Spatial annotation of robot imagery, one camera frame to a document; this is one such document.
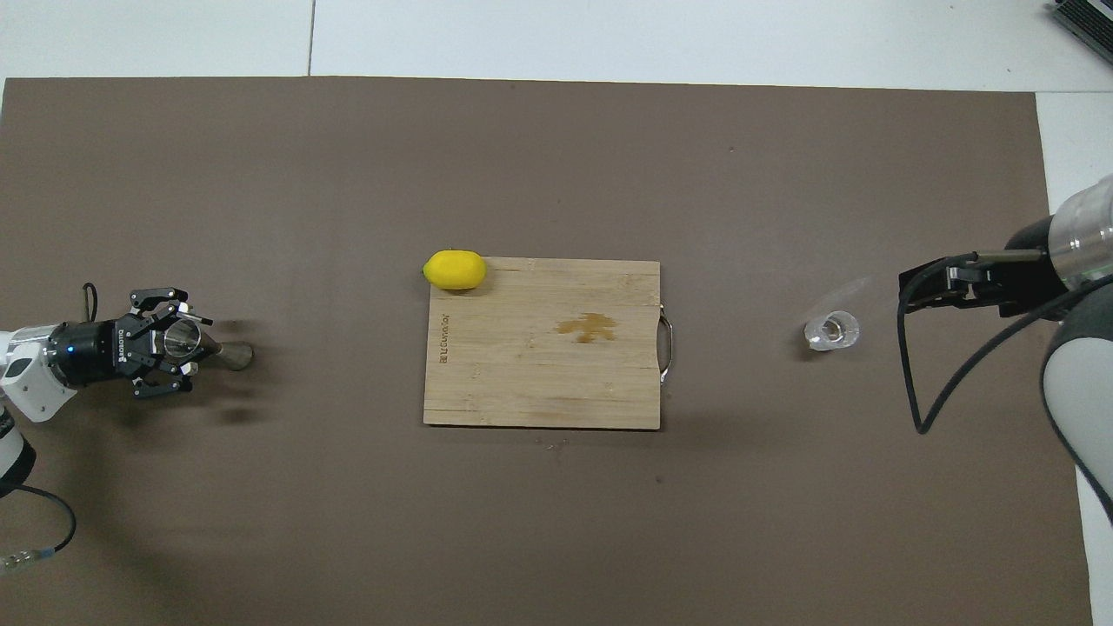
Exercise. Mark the grey ribbed device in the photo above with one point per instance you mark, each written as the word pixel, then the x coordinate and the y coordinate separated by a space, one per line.
pixel 1087 16

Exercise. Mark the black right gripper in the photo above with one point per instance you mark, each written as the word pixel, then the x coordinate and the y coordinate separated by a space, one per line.
pixel 1030 278

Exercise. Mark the yellow lemon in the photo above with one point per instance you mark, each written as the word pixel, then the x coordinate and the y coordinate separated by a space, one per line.
pixel 454 269

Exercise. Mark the brown table mat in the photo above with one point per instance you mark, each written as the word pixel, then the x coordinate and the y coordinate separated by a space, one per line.
pixel 556 174

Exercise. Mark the small clear glass cup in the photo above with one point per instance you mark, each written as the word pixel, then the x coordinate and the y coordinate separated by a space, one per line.
pixel 832 330

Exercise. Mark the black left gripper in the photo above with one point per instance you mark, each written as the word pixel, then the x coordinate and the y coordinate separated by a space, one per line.
pixel 100 352

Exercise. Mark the steel jigger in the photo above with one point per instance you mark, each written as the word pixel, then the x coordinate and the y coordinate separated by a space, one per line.
pixel 235 355

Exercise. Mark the wooden cutting board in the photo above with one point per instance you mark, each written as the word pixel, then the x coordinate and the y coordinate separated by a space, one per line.
pixel 522 374

